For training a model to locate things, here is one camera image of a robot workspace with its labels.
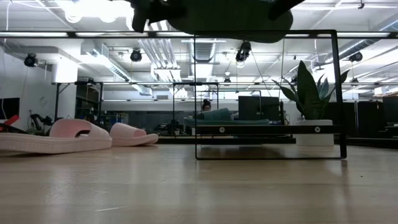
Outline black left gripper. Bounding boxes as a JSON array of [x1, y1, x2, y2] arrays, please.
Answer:
[[131, 0, 188, 34]]

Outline green rubber slide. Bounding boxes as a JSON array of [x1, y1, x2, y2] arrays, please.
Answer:
[[167, 0, 294, 44]]

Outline black metal frame wooden shelf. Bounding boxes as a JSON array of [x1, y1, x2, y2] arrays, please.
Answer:
[[193, 29, 348, 161]]

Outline pink rubber slide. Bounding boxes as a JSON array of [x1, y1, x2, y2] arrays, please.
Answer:
[[0, 118, 113, 155], [109, 123, 159, 147]]

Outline black hanging ceiling spotlight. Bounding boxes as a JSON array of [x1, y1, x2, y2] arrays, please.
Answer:
[[130, 48, 143, 62], [24, 53, 39, 68], [348, 51, 364, 63], [235, 40, 252, 62]]

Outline green snake plant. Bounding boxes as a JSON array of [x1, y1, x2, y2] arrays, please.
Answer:
[[272, 60, 351, 121]]

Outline black computer monitor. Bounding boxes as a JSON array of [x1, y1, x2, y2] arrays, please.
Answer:
[[238, 96, 280, 122]]

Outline white plant pot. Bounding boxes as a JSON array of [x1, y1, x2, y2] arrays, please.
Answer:
[[295, 119, 335, 147]]

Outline dark background cabinets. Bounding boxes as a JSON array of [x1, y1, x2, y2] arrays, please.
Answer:
[[326, 101, 383, 139]]

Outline red and black object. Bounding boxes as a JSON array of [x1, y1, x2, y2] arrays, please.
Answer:
[[0, 114, 20, 131]]

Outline black aluminium table frame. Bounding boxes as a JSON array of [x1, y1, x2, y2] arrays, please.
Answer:
[[157, 136, 398, 149]]

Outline black wall screen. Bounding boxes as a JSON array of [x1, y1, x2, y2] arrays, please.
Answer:
[[0, 98, 20, 121]]

